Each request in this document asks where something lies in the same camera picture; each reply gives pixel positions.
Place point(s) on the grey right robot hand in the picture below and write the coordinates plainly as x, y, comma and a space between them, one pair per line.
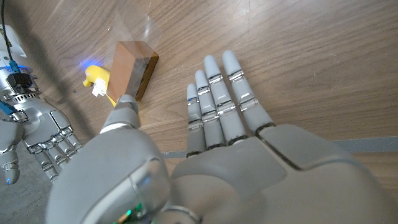
40, 121

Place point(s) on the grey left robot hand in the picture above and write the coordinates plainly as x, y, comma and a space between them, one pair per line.
248, 174

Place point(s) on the yellow toy banana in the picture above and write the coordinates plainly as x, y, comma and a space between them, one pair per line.
94, 74

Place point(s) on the brown toy brick block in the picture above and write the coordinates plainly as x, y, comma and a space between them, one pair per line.
124, 68

